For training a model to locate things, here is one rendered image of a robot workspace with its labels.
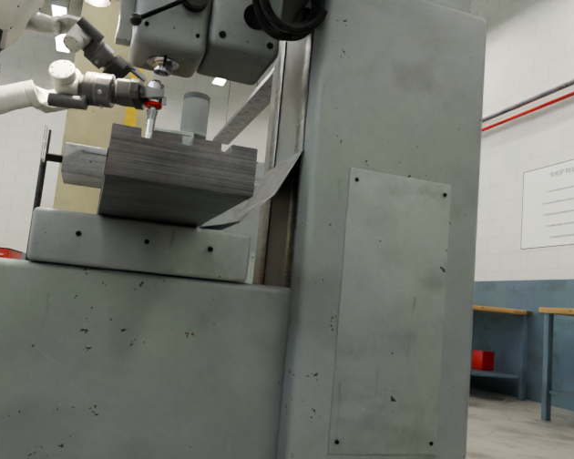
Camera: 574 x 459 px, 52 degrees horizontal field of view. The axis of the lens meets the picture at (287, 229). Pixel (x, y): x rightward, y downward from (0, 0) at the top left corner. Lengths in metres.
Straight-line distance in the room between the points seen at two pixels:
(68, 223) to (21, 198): 9.32
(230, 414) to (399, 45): 1.04
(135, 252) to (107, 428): 0.39
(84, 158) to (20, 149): 9.46
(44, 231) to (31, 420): 0.40
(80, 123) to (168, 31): 1.85
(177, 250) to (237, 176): 0.49
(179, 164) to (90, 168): 0.50
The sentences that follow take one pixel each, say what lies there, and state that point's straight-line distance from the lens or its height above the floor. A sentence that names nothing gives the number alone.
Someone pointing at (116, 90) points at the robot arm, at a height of 1.20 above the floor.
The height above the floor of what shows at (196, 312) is 0.65.
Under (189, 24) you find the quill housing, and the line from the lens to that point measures 1.62.
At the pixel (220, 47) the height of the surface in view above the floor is 1.34.
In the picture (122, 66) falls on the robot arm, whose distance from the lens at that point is 2.24.
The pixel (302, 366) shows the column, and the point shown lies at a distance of 1.42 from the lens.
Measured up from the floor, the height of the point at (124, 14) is 1.41.
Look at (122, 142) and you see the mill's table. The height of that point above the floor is 0.91.
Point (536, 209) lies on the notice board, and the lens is 6.61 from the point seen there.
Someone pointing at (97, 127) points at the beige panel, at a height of 1.56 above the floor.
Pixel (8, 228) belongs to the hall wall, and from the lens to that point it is 10.67.
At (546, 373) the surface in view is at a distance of 5.17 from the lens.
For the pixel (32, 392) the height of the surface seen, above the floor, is 0.46.
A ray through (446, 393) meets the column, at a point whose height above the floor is 0.50.
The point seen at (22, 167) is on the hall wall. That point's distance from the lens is 10.80.
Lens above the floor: 0.68
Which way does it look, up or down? 8 degrees up
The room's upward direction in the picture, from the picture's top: 5 degrees clockwise
